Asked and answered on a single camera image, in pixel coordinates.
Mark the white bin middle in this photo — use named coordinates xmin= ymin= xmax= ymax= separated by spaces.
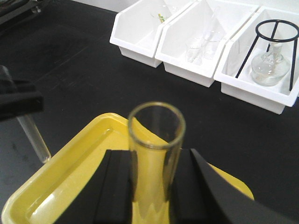
xmin=155 ymin=0 xmax=259 ymax=87

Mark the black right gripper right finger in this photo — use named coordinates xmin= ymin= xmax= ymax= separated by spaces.
xmin=172 ymin=149 xmax=295 ymax=224

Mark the round glass flask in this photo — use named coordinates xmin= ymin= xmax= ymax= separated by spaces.
xmin=251 ymin=42 xmax=291 ymax=86

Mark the yellow plastic tray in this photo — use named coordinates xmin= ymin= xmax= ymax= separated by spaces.
xmin=0 ymin=112 xmax=255 ymax=224

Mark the white bin left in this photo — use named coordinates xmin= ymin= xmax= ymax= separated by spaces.
xmin=110 ymin=0 xmax=194 ymax=68

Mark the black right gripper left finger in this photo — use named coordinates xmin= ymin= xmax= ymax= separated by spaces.
xmin=55 ymin=150 xmax=132 ymax=224

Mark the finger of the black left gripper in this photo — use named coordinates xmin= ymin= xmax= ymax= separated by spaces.
xmin=0 ymin=65 xmax=44 ymax=121

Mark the wide clear glass test tube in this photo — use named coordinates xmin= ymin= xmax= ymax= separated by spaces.
xmin=128 ymin=101 xmax=186 ymax=224

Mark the narrow clear glass test tube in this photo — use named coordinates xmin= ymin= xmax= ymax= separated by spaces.
xmin=17 ymin=115 xmax=51 ymax=164

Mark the white bin right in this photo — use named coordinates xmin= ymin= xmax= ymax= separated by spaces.
xmin=214 ymin=7 xmax=299 ymax=114

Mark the white bin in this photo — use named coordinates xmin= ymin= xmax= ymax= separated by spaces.
xmin=214 ymin=7 xmax=299 ymax=114
xmin=110 ymin=0 xmax=194 ymax=68
xmin=155 ymin=0 xmax=259 ymax=87

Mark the small glass beaker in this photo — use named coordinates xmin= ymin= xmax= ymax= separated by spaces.
xmin=185 ymin=31 xmax=223 ymax=65

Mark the black wire tripod stand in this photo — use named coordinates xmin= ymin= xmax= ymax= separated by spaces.
xmin=235 ymin=19 xmax=299 ymax=91

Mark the black metal frame equipment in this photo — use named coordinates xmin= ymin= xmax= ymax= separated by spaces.
xmin=0 ymin=0 xmax=50 ymax=25

